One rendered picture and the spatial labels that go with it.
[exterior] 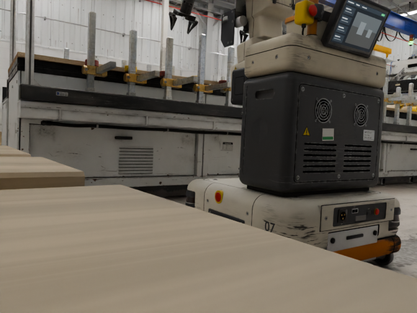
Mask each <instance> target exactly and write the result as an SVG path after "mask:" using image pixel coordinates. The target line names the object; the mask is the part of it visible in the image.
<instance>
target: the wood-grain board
mask: <svg viewBox="0 0 417 313"><path fill-rule="evenodd" d="M17 58H25V53H24V52H17V55H16V56H15V58H14V60H13V61H12V63H11V65H10V67H9V69H8V72H9V71H10V69H11V68H12V66H13V64H14V62H15V61H16V59H17ZM34 60H38V61H47V62H52V63H60V64H65V65H73V66H83V65H85V61H77V60H69V59H65V58H57V57H49V56H45V55H36V54H34ZM110 71H116V72H121V73H128V72H125V68H122V67H118V66H116V68H114V69H111V70H110ZM149 72H150V71H143V70H137V72H136V75H142V74H145V73H149ZM178 78H179V79H183V78H188V77H184V76H176V75H172V79H178ZM204 84H207V85H209V84H211V85H214V84H219V82H217V81H209V80H204ZM387 111H395V109H394V108H389V107H387ZM400 112H403V113H407V111H406V110H402V109H400ZM411 113H412V114H416V115H417V112H415V111H412V112H411Z"/></svg>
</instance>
